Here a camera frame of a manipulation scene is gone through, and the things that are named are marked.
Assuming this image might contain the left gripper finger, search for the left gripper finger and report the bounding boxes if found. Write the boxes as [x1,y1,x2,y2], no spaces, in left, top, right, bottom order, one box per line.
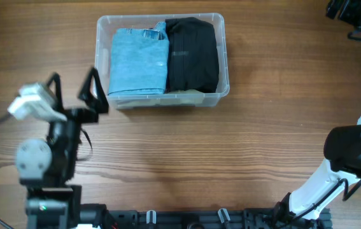
[46,73,64,111]
[78,67,109,114]

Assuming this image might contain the blue denim jeans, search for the blue denim jeans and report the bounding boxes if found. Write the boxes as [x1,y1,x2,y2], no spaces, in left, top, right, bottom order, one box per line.
[108,22,169,95]

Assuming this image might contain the cream cloth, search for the cream cloth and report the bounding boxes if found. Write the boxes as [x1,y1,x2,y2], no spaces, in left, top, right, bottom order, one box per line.
[116,89,205,108]

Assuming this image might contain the black garment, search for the black garment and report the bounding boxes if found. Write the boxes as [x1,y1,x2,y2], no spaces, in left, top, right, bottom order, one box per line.
[166,17,219,93]

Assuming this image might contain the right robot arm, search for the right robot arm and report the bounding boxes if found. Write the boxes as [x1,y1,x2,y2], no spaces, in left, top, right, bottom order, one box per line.
[271,0,361,228]

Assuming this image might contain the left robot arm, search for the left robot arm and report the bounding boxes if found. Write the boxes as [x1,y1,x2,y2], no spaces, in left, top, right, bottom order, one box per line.
[8,67,116,228]

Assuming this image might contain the clear plastic storage container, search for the clear plastic storage container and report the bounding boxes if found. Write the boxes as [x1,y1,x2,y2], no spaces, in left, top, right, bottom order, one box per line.
[94,13,230,109]

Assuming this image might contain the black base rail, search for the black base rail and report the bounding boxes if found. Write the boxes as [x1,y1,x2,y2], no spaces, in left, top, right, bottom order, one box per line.
[110,208,333,229]

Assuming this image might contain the black right camera cable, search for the black right camera cable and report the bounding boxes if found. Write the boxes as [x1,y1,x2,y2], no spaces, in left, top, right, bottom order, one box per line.
[275,149,361,229]

